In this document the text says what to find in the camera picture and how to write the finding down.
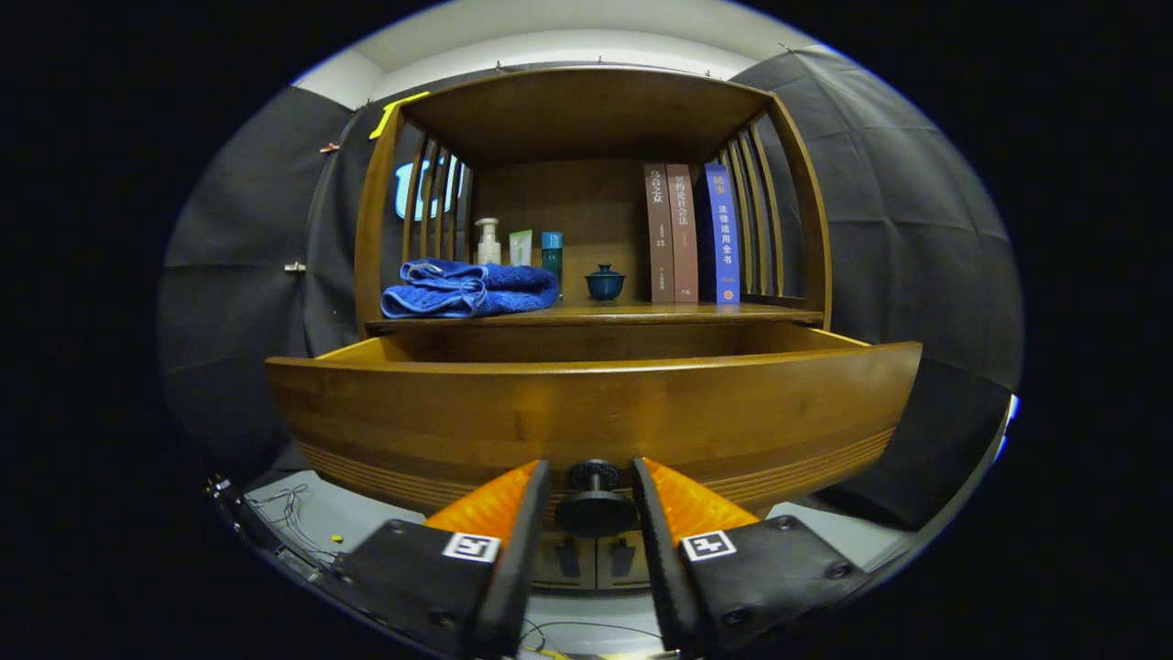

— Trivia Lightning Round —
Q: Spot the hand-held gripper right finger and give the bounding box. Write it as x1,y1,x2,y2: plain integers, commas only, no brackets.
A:
632,456,867,656

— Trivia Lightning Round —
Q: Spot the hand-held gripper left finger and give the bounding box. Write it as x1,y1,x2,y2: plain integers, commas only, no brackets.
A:
325,459,553,659

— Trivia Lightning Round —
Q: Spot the wooden drawer with black knob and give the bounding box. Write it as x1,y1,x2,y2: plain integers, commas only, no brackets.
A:
266,321,924,540

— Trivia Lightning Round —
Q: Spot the wooden cabinet door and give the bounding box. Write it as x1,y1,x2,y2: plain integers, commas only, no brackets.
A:
534,533,598,589
596,533,653,589

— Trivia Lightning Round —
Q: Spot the wooden countertop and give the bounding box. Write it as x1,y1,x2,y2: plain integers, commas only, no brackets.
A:
367,298,826,329

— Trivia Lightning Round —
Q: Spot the wooden cabinet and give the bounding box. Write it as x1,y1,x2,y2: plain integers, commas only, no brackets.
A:
266,64,924,592

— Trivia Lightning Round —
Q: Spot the blue folded towel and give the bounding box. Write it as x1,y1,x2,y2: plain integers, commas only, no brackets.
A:
380,258,560,320

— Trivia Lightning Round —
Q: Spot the dark blue lidded teacup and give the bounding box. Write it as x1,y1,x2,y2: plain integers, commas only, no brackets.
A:
585,264,627,303

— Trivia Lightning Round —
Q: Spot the reddish brown book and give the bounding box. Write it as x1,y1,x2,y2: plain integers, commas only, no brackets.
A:
666,163,700,304

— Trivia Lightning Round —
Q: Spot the dark brown book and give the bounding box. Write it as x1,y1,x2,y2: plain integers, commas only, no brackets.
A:
643,163,676,304

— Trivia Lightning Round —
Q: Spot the blue book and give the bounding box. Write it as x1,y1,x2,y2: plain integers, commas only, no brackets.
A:
696,162,741,305

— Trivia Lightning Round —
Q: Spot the tangled thin cable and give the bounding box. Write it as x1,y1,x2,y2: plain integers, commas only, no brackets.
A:
246,484,340,565

